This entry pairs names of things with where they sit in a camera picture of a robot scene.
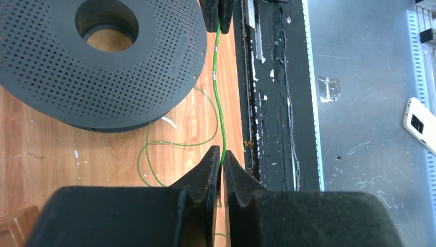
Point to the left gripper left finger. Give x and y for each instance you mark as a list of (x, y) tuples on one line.
[(182, 214)]

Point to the white smartphone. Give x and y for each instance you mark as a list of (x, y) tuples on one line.
[(420, 122)]

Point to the dark grey spool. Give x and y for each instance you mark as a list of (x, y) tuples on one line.
[(102, 65)]

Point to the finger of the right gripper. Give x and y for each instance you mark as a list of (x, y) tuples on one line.
[(210, 12), (225, 13)]

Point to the aluminium frame rail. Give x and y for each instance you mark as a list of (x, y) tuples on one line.
[(421, 23)]

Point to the wooden compartment tray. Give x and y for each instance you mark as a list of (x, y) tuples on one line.
[(16, 227)]

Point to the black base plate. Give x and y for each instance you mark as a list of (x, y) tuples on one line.
[(277, 94)]

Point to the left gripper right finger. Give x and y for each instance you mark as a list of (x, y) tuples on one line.
[(261, 217)]

